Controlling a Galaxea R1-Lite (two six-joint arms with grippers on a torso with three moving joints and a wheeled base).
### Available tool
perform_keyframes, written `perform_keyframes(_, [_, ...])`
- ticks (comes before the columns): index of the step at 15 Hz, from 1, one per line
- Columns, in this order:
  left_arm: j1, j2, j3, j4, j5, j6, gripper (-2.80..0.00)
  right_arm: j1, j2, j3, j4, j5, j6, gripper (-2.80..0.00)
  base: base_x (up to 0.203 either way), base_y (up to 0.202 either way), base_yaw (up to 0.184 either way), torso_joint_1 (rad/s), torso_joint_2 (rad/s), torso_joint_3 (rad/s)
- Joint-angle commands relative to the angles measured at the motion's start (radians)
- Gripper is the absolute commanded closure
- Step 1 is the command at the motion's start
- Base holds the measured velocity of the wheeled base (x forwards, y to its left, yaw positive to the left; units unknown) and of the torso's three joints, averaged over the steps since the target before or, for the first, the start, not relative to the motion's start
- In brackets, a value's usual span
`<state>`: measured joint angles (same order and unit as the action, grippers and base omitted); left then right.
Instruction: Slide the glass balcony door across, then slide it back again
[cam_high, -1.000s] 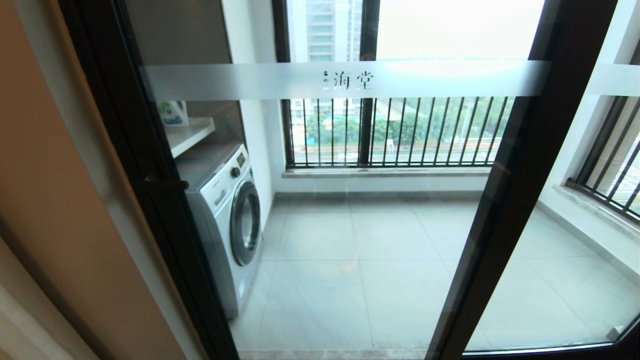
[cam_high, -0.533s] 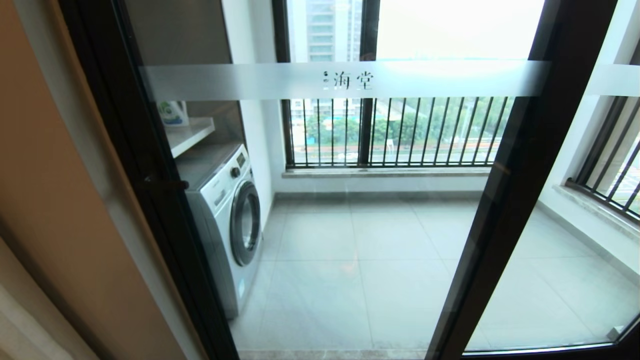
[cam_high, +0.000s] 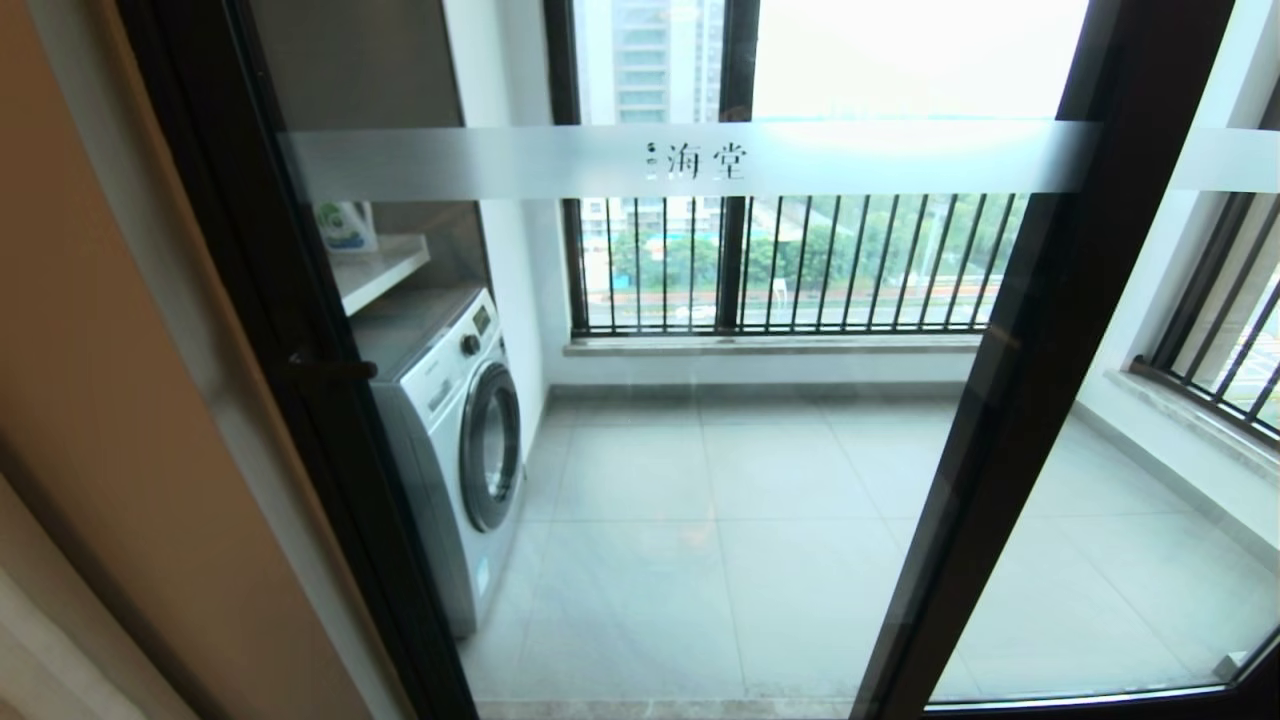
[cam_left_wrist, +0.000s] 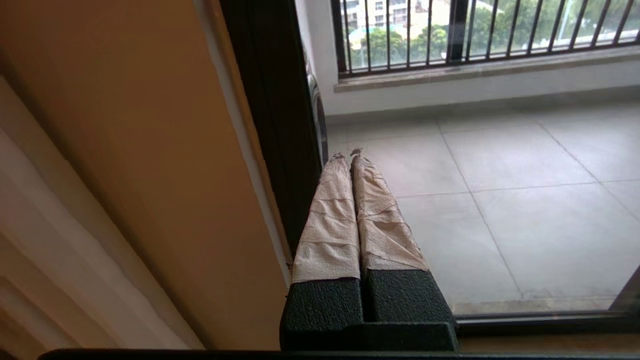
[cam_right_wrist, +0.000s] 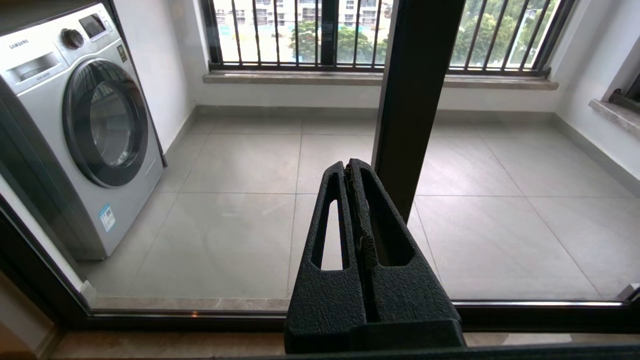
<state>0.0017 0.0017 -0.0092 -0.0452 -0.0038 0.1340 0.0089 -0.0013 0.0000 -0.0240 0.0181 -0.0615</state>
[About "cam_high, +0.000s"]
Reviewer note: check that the dark-framed sliding glass door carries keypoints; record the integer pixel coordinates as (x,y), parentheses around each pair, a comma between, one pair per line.
(500,160)

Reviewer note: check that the long grey stone sill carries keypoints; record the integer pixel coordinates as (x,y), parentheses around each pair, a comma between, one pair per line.
(780,345)

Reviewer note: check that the long black balcony railing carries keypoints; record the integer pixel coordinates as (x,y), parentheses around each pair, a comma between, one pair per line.
(800,322)

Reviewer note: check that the white front-load washing machine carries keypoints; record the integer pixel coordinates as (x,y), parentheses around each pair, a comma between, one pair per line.
(440,420)

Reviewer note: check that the grey high-rise building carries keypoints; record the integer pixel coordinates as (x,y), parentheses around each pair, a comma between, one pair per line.
(660,60)

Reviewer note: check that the white laundry detergent bottle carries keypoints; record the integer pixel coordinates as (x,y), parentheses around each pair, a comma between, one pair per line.
(347,228)

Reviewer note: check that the short grey stone sill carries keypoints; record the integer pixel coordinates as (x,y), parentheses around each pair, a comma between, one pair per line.
(1200,420)

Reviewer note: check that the short black balcony railing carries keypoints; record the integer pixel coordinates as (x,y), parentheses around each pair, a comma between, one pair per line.
(1215,330)

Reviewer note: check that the dark-framed fixed glass door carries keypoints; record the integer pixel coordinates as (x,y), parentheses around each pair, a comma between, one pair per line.
(1225,160)

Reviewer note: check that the white wall shelf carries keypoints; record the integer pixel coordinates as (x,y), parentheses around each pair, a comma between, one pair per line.
(378,270)

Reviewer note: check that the black window frame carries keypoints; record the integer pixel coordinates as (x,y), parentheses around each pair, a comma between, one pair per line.
(735,60)

